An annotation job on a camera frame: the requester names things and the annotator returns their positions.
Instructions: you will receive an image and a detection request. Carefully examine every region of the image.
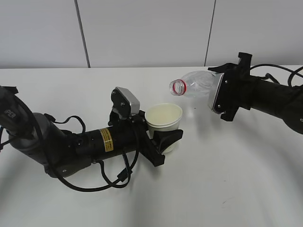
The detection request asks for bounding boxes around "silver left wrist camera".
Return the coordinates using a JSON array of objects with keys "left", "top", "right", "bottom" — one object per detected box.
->
[{"left": 111, "top": 87, "right": 140, "bottom": 120}]

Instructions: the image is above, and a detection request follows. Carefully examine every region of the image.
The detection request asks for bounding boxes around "white paper cup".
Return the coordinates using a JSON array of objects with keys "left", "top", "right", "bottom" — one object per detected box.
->
[{"left": 145, "top": 103, "right": 183, "bottom": 139}]

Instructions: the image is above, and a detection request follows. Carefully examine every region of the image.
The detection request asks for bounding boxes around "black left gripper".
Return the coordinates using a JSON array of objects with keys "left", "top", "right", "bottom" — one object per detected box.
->
[{"left": 108, "top": 110, "right": 183, "bottom": 167}]

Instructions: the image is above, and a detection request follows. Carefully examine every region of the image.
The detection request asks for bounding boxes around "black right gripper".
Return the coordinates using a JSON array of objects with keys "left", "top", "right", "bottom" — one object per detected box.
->
[{"left": 208, "top": 52, "right": 252, "bottom": 122}]

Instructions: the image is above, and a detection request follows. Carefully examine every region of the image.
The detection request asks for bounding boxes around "clear water bottle red label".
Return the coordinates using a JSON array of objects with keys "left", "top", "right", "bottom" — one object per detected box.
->
[{"left": 169, "top": 70, "right": 218, "bottom": 98}]

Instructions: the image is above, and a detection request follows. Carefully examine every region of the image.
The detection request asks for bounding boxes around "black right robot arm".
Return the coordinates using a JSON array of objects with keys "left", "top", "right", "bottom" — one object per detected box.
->
[{"left": 208, "top": 52, "right": 303, "bottom": 134}]

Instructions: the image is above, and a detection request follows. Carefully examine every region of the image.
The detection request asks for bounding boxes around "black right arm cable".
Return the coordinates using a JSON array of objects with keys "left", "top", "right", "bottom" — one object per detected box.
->
[{"left": 250, "top": 63, "right": 303, "bottom": 87}]

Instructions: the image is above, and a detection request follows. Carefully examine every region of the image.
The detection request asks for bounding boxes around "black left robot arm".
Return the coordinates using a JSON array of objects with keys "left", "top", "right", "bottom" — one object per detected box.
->
[{"left": 0, "top": 87, "right": 183, "bottom": 177}]

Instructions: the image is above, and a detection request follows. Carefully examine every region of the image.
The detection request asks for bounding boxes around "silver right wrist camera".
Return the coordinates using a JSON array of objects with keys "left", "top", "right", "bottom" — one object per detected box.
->
[{"left": 208, "top": 73, "right": 224, "bottom": 114}]

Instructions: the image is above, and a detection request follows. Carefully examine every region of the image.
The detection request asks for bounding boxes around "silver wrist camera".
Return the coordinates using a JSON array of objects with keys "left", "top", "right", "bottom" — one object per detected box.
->
[
  {"left": 208, "top": 73, "right": 224, "bottom": 114},
  {"left": 111, "top": 87, "right": 140, "bottom": 120}
]

